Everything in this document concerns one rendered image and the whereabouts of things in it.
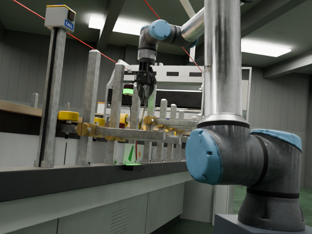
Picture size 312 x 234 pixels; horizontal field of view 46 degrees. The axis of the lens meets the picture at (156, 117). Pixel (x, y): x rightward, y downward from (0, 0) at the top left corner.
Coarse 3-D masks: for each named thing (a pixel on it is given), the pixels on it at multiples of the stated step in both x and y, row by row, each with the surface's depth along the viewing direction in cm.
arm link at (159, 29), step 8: (152, 24) 164; (160, 24) 164; (168, 24) 165; (144, 32) 173; (152, 32) 164; (160, 32) 164; (168, 32) 165; (152, 40) 169; (160, 40) 168; (168, 40) 168
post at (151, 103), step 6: (150, 96) 214; (150, 102) 213; (150, 108) 213; (150, 114) 212; (150, 126) 212; (144, 144) 212; (150, 144) 212; (144, 150) 211; (150, 150) 213; (144, 156) 211
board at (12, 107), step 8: (0, 104) 118; (8, 104) 121; (16, 104) 125; (16, 112) 128; (24, 112) 129; (32, 112) 134; (40, 112) 138; (64, 120) 154; (80, 120) 167; (128, 128) 223
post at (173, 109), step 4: (172, 104) 262; (172, 108) 261; (172, 112) 261; (172, 116) 260; (172, 132) 259; (168, 144) 259; (172, 144) 259; (168, 148) 259; (172, 148) 259; (168, 152) 259; (172, 152) 260; (168, 156) 258; (172, 156) 261
